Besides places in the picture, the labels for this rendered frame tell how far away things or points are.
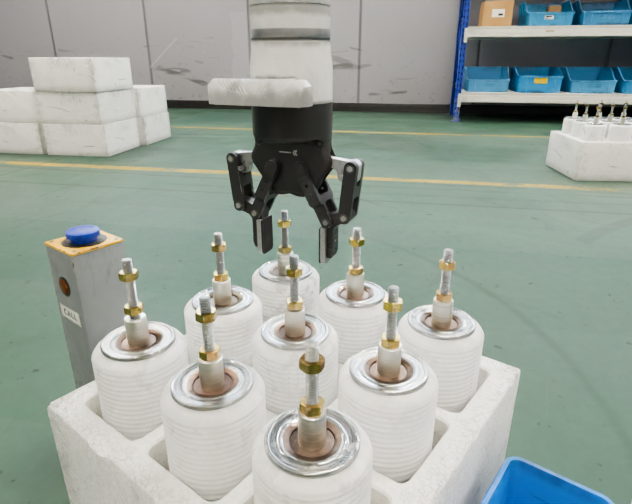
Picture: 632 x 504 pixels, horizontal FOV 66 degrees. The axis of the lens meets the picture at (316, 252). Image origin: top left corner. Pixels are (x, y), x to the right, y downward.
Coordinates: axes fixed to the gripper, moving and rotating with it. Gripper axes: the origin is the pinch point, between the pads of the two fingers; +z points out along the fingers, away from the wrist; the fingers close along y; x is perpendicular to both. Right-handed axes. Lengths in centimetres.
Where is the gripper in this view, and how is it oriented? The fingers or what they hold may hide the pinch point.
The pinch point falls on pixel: (294, 244)
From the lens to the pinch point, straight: 50.5
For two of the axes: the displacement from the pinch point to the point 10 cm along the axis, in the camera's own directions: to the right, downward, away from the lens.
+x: -3.9, 3.4, -8.5
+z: 0.0, 9.3, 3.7
